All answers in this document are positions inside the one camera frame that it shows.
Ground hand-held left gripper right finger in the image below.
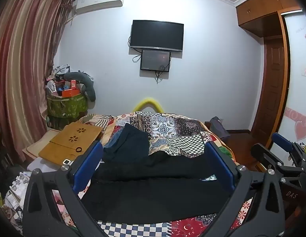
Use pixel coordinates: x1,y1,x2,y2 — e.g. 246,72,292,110
205,141,285,237

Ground green patterned storage box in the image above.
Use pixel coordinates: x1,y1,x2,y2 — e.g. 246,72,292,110
47,92,89,130

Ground brown wooden door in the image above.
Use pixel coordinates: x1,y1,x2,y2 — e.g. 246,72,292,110
250,36,286,139

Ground green orange blanket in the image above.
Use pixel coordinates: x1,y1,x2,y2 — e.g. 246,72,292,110
212,133,236,165

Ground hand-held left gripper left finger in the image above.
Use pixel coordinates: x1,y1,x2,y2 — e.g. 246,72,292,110
22,140,111,237

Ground striped beige pillow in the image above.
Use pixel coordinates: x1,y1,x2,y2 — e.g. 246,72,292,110
82,114,112,135

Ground striped pink curtain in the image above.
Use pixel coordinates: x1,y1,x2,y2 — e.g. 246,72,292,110
0,0,75,165

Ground dark teal garment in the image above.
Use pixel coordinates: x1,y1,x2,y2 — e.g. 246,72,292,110
103,123,150,161

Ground patchwork printed blanket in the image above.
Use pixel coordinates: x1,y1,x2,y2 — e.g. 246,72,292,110
52,111,254,237

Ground white air conditioner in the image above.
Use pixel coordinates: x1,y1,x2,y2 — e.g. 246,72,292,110
73,0,125,15

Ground yellow curved chair back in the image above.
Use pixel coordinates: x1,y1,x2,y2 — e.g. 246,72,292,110
132,97,165,113

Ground wooden overhead cabinet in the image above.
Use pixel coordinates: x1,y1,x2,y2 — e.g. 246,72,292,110
235,0,304,38

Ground black wall television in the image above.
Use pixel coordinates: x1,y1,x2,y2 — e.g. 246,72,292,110
130,20,185,53

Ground dark grey bag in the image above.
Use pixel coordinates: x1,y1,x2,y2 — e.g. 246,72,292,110
209,117,231,143

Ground beige flat cushion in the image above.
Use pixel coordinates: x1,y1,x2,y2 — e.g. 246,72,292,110
22,128,67,160

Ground black pants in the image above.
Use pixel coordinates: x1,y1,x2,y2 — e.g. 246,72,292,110
81,150,233,226

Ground orange box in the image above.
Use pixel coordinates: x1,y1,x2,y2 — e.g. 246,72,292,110
61,88,81,98

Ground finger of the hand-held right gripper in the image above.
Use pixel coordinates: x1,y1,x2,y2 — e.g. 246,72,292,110
251,143,285,171
271,132,306,156

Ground wooden lap desk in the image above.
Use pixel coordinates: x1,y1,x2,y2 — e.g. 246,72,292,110
39,122,104,165

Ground small black monitor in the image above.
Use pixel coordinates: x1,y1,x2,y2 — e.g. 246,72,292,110
140,49,171,72

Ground grey neck pillow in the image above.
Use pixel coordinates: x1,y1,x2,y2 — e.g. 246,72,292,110
64,71,96,102

